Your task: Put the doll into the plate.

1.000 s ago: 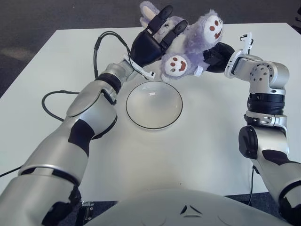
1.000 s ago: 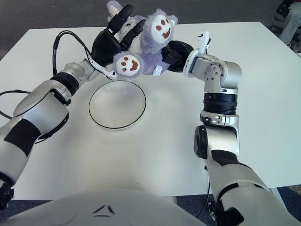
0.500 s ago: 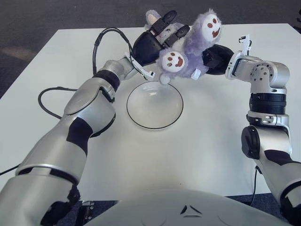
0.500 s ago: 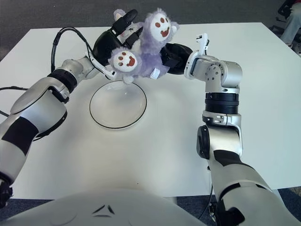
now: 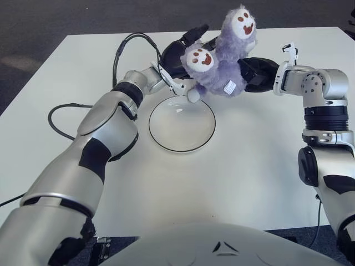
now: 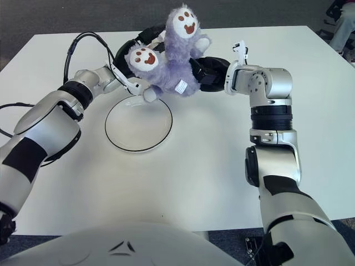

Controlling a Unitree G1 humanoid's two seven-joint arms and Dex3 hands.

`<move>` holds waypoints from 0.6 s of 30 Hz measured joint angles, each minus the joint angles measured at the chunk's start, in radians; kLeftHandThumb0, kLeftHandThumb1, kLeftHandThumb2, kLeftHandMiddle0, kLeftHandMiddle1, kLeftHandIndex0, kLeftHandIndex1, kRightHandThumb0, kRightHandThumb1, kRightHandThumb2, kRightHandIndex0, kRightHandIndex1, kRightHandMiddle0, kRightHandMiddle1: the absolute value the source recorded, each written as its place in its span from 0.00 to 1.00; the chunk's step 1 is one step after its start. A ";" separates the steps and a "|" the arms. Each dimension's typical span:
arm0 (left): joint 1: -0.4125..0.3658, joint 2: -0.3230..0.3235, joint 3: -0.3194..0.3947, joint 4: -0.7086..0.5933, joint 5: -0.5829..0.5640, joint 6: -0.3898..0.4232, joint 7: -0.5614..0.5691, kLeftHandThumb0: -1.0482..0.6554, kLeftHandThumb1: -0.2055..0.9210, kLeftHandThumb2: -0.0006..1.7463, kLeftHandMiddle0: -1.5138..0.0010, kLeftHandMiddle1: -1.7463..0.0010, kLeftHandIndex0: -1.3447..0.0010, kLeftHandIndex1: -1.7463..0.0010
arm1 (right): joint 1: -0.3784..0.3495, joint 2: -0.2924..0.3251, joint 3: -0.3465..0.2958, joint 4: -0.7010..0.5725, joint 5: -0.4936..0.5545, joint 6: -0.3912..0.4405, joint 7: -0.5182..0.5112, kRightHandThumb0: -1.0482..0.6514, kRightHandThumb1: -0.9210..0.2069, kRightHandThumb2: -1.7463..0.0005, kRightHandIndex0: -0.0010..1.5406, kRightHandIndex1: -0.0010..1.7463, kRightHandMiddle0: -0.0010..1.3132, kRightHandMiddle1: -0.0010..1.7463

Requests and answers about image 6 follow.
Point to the seated person in jeans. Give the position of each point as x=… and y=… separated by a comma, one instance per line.
x=344, y=30

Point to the purple plush bunny doll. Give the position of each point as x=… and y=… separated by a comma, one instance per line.
x=172, y=72

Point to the grey robot torso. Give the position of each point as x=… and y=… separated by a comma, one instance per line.
x=124, y=246

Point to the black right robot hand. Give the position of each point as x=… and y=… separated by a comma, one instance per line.
x=213, y=69

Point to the white plate with black rim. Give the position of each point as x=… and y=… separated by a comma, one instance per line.
x=138, y=127

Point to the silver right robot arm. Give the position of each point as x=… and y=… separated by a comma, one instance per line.
x=277, y=166

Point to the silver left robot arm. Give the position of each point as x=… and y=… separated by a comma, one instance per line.
x=47, y=124

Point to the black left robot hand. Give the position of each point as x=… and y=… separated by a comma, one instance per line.
x=122, y=55

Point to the black metal bracket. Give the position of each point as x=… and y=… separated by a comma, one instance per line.
x=251, y=245

